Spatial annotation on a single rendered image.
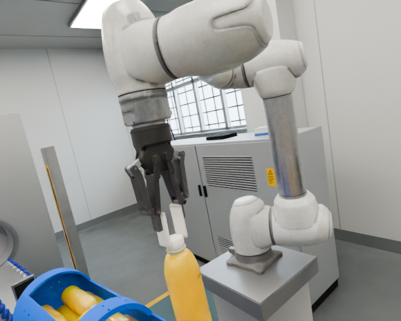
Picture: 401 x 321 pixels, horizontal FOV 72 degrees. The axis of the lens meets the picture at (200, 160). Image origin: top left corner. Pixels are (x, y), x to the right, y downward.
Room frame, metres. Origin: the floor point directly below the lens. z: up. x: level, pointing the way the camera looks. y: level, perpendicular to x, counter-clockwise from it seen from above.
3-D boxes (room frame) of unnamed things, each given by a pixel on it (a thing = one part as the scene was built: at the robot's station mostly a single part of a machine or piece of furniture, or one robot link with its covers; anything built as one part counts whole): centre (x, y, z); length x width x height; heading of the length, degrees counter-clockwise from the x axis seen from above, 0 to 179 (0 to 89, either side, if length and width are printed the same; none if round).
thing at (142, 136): (0.53, 0.08, 1.66); 0.08 x 0.07 x 0.09; 137
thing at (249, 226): (1.10, -0.16, 1.23); 0.18 x 0.16 x 0.22; 65
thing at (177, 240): (0.53, 0.08, 1.46); 0.04 x 0.04 x 0.02
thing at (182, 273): (0.52, 0.08, 1.37); 0.07 x 0.07 x 0.19
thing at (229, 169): (2.95, -0.17, 0.72); 2.15 x 0.54 x 1.45; 37
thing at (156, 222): (0.50, 0.11, 1.53); 0.03 x 0.01 x 0.05; 137
